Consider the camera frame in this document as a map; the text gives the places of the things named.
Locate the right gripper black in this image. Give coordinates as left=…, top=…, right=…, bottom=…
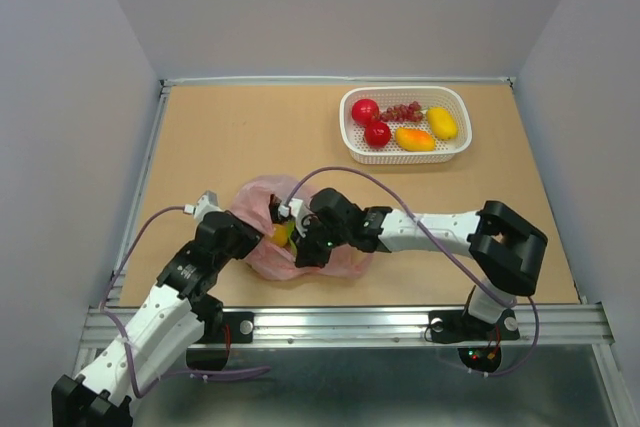
left=291, top=217, right=350, bottom=269

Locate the pink plastic bag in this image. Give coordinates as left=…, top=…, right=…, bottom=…
left=229, top=175, right=373, bottom=281

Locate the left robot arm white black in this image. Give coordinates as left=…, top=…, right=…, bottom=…
left=51, top=211, right=263, bottom=426

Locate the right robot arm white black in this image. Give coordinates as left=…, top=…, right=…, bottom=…
left=279, top=188, right=548, bottom=337

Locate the yellow lemon fruit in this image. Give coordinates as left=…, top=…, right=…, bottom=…
left=426, top=107, right=458, bottom=141

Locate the yellow starfruit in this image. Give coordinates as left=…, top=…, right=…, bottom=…
left=269, top=224, right=289, bottom=248

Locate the red apple lower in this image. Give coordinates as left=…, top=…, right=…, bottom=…
left=363, top=121, right=392, bottom=149

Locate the red apple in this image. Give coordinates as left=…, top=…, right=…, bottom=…
left=351, top=98, right=380, bottom=127
left=363, top=121, right=392, bottom=149

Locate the white plastic basket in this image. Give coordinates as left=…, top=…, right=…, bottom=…
left=339, top=86, right=473, bottom=165

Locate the red apple upper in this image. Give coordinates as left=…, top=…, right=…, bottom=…
left=351, top=98, right=380, bottom=127

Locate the orange yellow mango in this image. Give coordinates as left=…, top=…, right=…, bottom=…
left=394, top=127, right=436, bottom=152

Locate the red grape bunch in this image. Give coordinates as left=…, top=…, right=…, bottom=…
left=378, top=101, right=424, bottom=123

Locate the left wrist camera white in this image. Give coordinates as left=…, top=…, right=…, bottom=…
left=183, top=191, right=221, bottom=222

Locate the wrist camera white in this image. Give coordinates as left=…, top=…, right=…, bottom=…
left=183, top=191, right=221, bottom=222
left=278, top=198, right=311, bottom=237

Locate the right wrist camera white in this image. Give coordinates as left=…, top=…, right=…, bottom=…
left=278, top=198, right=311, bottom=237

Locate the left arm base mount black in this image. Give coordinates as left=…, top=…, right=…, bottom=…
left=196, top=310, right=255, bottom=345

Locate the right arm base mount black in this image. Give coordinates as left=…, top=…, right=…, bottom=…
left=423, top=309, right=520, bottom=345

